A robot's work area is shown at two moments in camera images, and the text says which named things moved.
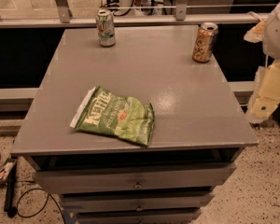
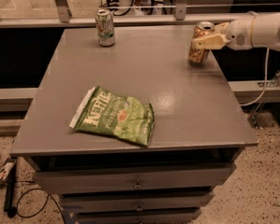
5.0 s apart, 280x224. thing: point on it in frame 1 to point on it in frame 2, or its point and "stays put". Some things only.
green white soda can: [105, 28] stays put
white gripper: [278, 32] to [238, 34]
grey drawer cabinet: [198, 133] stays put
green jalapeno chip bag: [106, 112] stays put
